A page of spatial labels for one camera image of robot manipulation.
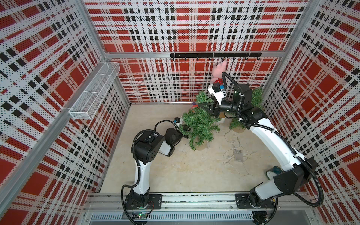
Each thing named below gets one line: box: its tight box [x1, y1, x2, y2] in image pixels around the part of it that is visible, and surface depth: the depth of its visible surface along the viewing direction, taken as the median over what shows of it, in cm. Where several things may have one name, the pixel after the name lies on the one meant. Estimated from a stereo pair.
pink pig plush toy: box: [210, 60, 228, 87], surface depth 95 cm
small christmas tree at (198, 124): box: [179, 90, 222, 151], surface depth 69 cm
